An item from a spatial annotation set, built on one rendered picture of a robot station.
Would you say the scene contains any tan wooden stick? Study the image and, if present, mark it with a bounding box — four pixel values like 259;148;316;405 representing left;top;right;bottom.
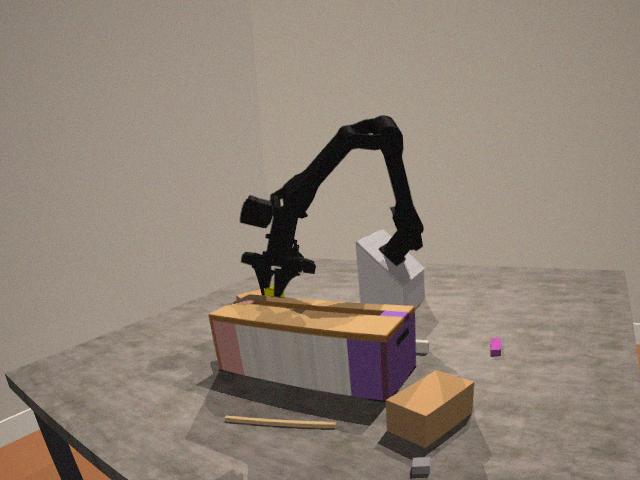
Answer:
225;416;336;428

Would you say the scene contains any small pink block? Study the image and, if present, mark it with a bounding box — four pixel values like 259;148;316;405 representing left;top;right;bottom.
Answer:
490;338;501;355

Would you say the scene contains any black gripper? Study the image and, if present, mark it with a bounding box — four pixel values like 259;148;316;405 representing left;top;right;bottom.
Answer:
241;230;316;297

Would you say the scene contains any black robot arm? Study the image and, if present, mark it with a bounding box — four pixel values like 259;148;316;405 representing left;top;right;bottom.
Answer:
240;115;424;266

